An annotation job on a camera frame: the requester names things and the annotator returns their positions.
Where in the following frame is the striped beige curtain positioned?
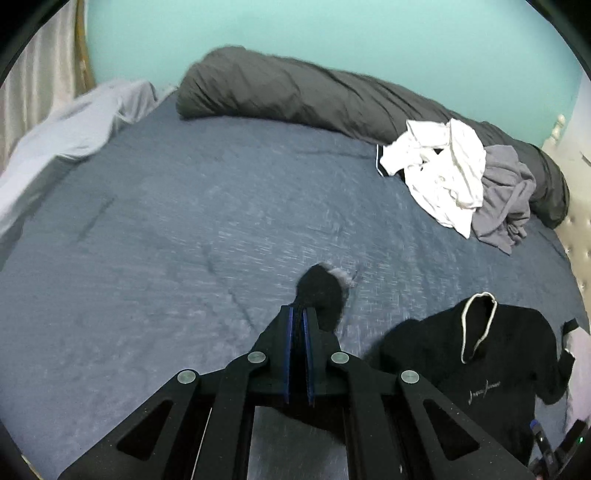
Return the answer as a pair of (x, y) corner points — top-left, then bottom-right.
(0, 0), (86, 158)

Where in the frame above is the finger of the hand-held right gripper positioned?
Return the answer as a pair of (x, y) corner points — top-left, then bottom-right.
(530, 419), (555, 469)

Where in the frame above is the white garment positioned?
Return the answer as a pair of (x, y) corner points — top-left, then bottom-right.
(379, 119), (488, 239)

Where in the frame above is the dark grey rolled duvet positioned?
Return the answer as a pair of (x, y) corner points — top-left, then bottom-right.
(175, 45), (570, 229)

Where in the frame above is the cream tufted headboard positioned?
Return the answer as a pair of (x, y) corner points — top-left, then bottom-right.
(540, 83), (591, 319)

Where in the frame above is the black sweater with white trim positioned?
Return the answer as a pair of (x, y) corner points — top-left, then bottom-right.
(295, 263), (578, 467)

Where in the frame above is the wooden frame strip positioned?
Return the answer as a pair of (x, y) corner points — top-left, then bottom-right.
(74, 0), (96, 90)

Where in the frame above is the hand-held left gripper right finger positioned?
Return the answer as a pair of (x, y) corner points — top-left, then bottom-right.
(302, 307), (536, 480)

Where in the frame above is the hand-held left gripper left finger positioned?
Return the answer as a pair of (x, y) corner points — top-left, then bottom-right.
(58, 305), (294, 480)

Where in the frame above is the light grey blanket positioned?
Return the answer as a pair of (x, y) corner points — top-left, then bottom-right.
(0, 79), (160, 241)

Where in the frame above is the grey garment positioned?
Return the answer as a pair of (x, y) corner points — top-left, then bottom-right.
(471, 144), (539, 256)

